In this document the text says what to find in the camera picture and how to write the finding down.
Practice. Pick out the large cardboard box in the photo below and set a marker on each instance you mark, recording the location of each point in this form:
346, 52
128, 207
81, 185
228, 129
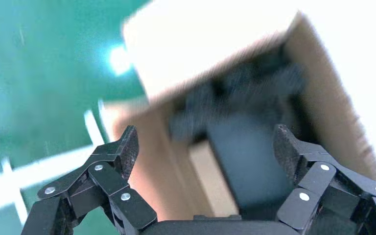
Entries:
321, 97

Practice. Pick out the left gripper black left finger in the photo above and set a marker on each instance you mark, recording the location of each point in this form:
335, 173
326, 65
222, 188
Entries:
110, 181

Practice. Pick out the white plastic pipe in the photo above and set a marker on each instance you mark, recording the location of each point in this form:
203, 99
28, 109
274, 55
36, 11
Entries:
29, 172

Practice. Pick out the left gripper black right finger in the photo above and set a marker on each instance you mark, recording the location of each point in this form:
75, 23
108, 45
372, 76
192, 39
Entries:
324, 181

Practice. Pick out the black foam padding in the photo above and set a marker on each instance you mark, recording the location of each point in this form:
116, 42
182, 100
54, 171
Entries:
240, 90

